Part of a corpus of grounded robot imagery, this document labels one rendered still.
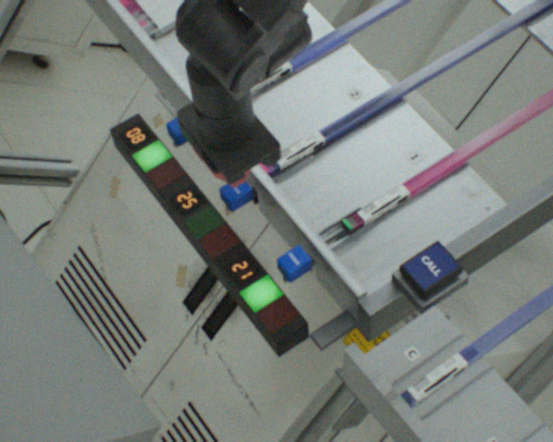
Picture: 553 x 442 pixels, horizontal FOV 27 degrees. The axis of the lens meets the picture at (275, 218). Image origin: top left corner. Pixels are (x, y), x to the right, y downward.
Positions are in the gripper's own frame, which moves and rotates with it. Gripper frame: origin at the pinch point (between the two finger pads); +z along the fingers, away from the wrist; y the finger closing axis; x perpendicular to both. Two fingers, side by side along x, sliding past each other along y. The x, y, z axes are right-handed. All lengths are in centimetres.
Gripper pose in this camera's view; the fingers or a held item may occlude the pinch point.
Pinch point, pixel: (237, 179)
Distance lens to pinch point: 123.4
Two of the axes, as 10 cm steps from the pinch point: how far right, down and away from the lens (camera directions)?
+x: -8.3, 5.1, -2.4
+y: -5.6, -6.8, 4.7
